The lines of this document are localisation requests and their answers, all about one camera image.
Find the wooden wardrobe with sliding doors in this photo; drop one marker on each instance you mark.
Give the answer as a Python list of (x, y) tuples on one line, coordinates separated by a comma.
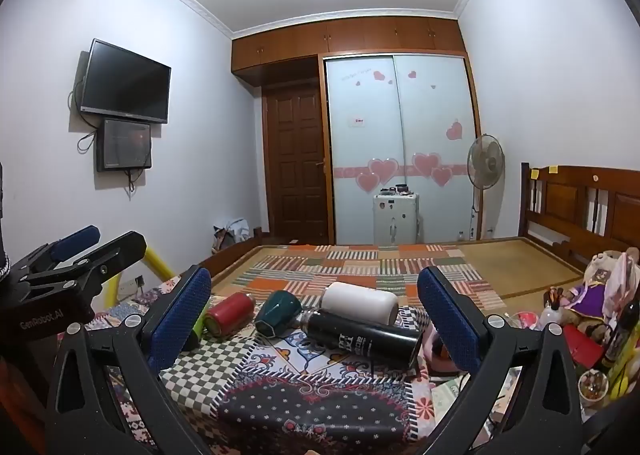
[(400, 135)]

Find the white insulated cup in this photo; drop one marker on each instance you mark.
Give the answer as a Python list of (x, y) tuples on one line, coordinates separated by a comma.
[(360, 304)]

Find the patchwork blanket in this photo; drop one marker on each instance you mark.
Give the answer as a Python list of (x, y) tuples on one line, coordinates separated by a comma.
[(350, 265)]

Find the red box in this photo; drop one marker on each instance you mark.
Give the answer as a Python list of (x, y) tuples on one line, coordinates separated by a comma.
[(586, 349)]

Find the wooden bed headboard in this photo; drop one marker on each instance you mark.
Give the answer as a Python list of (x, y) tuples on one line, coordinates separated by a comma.
[(570, 205)]

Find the small white cabinet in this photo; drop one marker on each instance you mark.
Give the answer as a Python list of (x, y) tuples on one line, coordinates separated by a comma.
[(395, 220)]

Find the standing electric fan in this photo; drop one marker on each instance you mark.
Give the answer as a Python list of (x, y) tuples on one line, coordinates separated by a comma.
[(484, 160)]

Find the red metal bottle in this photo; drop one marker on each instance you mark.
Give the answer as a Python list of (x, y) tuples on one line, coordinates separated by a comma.
[(229, 317)]

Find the pink cup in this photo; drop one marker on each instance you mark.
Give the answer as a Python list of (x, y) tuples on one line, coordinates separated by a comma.
[(436, 352)]

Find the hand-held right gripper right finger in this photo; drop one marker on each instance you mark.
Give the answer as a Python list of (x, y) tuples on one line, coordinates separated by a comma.
[(449, 322)]

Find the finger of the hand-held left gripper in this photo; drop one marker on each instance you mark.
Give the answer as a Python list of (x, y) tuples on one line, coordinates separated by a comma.
[(116, 249), (75, 241)]

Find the small bowl with contents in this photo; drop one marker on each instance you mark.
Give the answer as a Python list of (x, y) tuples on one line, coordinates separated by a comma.
[(593, 387)]

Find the brown wooden door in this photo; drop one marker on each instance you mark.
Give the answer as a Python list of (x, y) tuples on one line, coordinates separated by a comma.
[(295, 160)]

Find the wooden bed footboard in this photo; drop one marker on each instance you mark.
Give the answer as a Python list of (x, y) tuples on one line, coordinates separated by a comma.
[(225, 260)]

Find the black insulated bottle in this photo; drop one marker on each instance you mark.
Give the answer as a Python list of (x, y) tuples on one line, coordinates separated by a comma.
[(365, 337)]

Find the pile of bags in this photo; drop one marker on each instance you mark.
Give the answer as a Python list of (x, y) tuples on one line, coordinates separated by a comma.
[(232, 233)]

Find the wall-mounted black television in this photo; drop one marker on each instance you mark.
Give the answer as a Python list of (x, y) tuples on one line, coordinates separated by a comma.
[(125, 82)]

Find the lime green cup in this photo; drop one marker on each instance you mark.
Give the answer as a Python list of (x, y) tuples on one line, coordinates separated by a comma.
[(201, 322)]

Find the printed patterned cloth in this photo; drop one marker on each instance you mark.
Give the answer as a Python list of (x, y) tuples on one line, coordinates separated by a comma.
[(300, 400)]

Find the dark green cup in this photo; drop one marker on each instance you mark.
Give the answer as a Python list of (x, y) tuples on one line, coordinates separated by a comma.
[(277, 312)]

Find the small items on cabinet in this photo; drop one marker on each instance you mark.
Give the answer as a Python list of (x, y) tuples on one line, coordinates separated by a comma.
[(395, 191)]

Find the small wall-mounted monitor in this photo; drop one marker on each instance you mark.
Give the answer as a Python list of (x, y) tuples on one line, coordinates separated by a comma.
[(124, 144)]

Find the plush toy with purple dress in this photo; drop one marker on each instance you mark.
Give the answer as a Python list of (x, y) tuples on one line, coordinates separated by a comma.
[(592, 292)]

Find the white spray bottle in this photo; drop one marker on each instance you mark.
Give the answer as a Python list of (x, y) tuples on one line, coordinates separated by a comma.
[(551, 312)]

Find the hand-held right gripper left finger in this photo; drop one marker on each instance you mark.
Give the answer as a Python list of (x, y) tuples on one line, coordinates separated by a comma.
[(184, 317)]

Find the yellow padded rail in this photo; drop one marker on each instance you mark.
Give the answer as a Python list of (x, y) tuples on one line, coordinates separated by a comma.
[(159, 265)]

